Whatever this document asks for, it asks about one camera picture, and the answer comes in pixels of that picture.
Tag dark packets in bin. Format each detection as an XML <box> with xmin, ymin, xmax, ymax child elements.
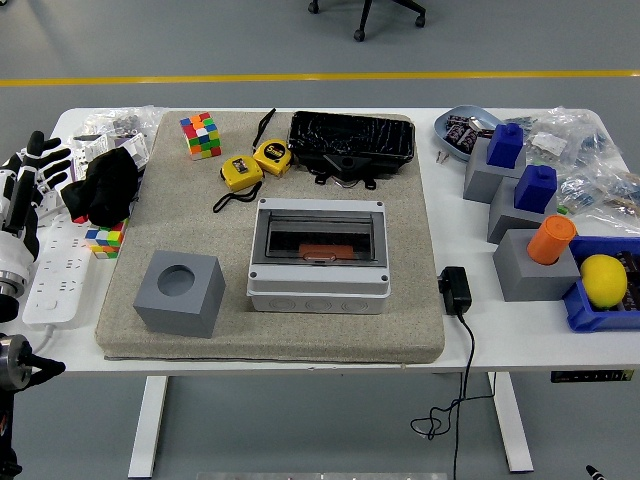
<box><xmin>617</xmin><ymin>248</ymin><xmax>640</xmax><ymax>314</ymax></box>

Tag grey electrical enclosure box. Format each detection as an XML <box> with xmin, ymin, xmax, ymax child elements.
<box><xmin>245</xmin><ymin>196</ymin><xmax>392</xmax><ymax>316</ymax></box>

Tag white purple paper packet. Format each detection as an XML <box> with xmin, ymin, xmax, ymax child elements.
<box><xmin>68</xmin><ymin>131</ymin><xmax>152</xmax><ymax>184</ymax></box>

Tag grey block holder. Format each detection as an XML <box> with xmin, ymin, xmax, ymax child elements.
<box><xmin>462</xmin><ymin>135</ymin><xmax>528</xmax><ymax>204</ymax></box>
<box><xmin>492</xmin><ymin>228</ymin><xmax>584</xmax><ymax>303</ymax></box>
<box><xmin>487</xmin><ymin>175</ymin><xmax>559</xmax><ymax>246</ymax></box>
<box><xmin>132</xmin><ymin>249</ymin><xmax>227</xmax><ymax>341</ymax></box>

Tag grey-brown mat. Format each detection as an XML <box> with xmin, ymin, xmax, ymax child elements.
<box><xmin>94</xmin><ymin>109</ymin><xmax>446</xmax><ymax>365</ymax></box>

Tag large clear parts bag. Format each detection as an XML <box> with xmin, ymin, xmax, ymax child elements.
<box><xmin>525</xmin><ymin>106</ymin><xmax>625</xmax><ymax>170</ymax></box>

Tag black table control panel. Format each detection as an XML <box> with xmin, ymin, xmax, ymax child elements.
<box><xmin>550</xmin><ymin>369</ymin><xmax>636</xmax><ymax>385</ymax></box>

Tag transparent hinged box lid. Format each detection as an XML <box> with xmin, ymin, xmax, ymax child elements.
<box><xmin>251</xmin><ymin>208</ymin><xmax>389</xmax><ymax>267</ymax></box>

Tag multicolour puzzle cube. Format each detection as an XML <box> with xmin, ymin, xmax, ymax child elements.
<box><xmin>179</xmin><ymin>111</ymin><xmax>223</xmax><ymax>162</ymax></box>
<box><xmin>84</xmin><ymin>220</ymin><xmax>127</xmax><ymax>261</ymax></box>

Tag silver brown wrapped item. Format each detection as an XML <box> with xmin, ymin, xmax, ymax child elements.
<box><xmin>467</xmin><ymin>115</ymin><xmax>495</xmax><ymax>138</ymax></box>

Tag white table leg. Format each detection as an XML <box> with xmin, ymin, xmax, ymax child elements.
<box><xmin>486</xmin><ymin>372</ymin><xmax>534</xmax><ymax>474</ymax></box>
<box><xmin>127</xmin><ymin>375</ymin><xmax>170</xmax><ymax>479</ymax></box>

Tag orange cylinder battery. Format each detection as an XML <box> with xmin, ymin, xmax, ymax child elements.
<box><xmin>298</xmin><ymin>242</ymin><xmax>356</xmax><ymax>263</ymax></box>
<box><xmin>526</xmin><ymin>214</ymin><xmax>578</xmax><ymax>266</ymax></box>

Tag yellow tape measure 5m print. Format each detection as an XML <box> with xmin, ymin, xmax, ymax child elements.
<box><xmin>252</xmin><ymin>107</ymin><xmax>295</xmax><ymax>177</ymax></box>

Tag black adapter cord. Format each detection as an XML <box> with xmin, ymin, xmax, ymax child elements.
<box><xmin>410</xmin><ymin>312</ymin><xmax>499</xmax><ymax>480</ymax></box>

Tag yellow tape measure clear window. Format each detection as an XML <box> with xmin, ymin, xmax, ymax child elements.
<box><xmin>212</xmin><ymin>154</ymin><xmax>265</xmax><ymax>215</ymax></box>

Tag blue storage bin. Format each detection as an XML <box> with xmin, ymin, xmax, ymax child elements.
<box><xmin>561</xmin><ymin>234</ymin><xmax>640</xmax><ymax>334</ymax></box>

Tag blue-grey dish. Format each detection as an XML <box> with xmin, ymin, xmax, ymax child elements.
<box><xmin>433</xmin><ymin>104</ymin><xmax>504</xmax><ymax>163</ymax></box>

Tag black cloth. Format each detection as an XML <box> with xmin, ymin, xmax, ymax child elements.
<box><xmin>60</xmin><ymin>148</ymin><xmax>143</xmax><ymax>228</ymax></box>

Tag blue plastic block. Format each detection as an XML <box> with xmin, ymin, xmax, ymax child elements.
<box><xmin>513</xmin><ymin>164</ymin><xmax>559</xmax><ymax>213</ymax></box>
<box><xmin>486</xmin><ymin>121</ymin><xmax>526</xmax><ymax>169</ymax></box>

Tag clear bag of components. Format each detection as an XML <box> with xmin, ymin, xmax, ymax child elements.
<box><xmin>554</xmin><ymin>167</ymin><xmax>640</xmax><ymax>225</ymax></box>

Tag small clear parts bag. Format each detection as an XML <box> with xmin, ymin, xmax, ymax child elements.
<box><xmin>504</xmin><ymin>115</ymin><xmax>539</xmax><ymax>134</ymax></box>

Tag white power strip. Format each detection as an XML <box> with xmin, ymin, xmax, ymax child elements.
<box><xmin>22</xmin><ymin>212</ymin><xmax>97</xmax><ymax>327</ymax></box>

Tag clear bag of dark screws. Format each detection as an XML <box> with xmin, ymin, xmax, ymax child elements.
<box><xmin>79</xmin><ymin>105</ymin><xmax>164</xmax><ymax>140</ymax></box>

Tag black plastic tray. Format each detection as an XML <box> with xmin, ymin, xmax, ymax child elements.
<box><xmin>288</xmin><ymin>110</ymin><xmax>417</xmax><ymax>164</ymax></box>

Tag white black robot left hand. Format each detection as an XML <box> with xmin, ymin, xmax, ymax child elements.
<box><xmin>0</xmin><ymin>130</ymin><xmax>74</xmax><ymax>277</ymax></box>

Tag yellow lemon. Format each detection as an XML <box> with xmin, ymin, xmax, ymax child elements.
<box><xmin>579</xmin><ymin>253</ymin><xmax>629</xmax><ymax>309</ymax></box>

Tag black power adapter plug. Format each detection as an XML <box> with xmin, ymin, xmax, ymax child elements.
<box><xmin>437</xmin><ymin>265</ymin><xmax>473</xmax><ymax>317</ymax></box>

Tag black office chair base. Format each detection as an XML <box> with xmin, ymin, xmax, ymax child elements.
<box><xmin>307</xmin><ymin>0</ymin><xmax>428</xmax><ymax>43</ymax></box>

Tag grey power strip cable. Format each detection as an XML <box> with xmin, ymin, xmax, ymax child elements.
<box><xmin>28</xmin><ymin>323</ymin><xmax>58</xmax><ymax>359</ymax></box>

